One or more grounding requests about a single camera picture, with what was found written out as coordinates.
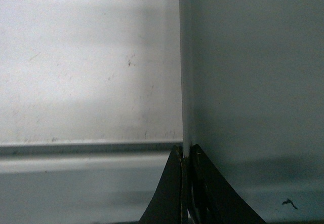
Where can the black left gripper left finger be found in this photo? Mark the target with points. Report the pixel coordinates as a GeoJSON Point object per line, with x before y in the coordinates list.
{"type": "Point", "coordinates": [165, 205]}

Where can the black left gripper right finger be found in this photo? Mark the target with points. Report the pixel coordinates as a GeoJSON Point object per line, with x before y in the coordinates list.
{"type": "Point", "coordinates": [214, 199]}

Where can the grey rectangular serving tray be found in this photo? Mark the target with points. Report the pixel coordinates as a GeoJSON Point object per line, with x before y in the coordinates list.
{"type": "Point", "coordinates": [252, 74]}

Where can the white metal shelf unit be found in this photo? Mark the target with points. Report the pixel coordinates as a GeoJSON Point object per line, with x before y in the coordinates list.
{"type": "Point", "coordinates": [90, 107]}

